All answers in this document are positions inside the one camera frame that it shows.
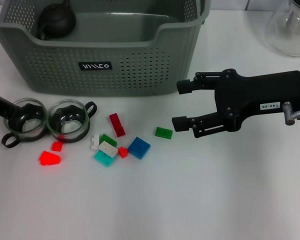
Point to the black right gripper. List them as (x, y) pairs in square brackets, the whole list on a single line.
[(255, 95)]

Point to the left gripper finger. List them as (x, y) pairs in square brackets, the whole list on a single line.
[(1, 105)]

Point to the teal plate brick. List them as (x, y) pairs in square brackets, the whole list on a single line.
[(102, 159)]

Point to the wide white brick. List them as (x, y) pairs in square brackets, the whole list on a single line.
[(108, 148)]

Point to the green rectangular brick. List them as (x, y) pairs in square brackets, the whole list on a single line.
[(163, 133)]

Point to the small red square brick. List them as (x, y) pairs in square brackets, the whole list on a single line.
[(57, 146)]

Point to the glass teacup black holder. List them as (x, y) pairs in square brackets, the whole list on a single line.
[(68, 125), (27, 125)]

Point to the tiny red brick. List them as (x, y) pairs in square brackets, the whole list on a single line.
[(123, 152)]

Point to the red sloped brick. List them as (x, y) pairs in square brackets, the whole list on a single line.
[(50, 158)]

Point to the long dark red brick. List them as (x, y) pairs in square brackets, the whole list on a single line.
[(117, 125)]

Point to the clear glass pitcher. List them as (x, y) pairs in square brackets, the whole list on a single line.
[(287, 32)]

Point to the narrow white brick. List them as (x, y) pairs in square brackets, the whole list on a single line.
[(95, 142)]

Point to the blue square plate brick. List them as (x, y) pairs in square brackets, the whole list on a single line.
[(139, 148)]

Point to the grey perforated storage bin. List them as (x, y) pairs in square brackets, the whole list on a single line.
[(140, 75)]

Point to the black teapot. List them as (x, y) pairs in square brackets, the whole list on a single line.
[(56, 21)]

